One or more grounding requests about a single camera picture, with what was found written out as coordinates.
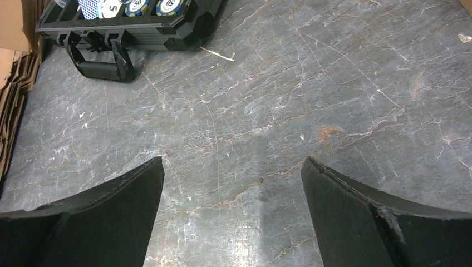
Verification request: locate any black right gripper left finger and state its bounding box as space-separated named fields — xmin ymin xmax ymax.
xmin=1 ymin=157 xmax=165 ymax=266

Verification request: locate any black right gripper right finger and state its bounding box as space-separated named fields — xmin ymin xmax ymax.
xmin=301 ymin=157 xmax=471 ymax=266

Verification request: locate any black poker chip case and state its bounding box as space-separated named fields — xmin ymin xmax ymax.
xmin=36 ymin=1 xmax=224 ymax=83

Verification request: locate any flat cardboard sheet stack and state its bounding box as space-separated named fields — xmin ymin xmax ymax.
xmin=1 ymin=1 xmax=48 ymax=178

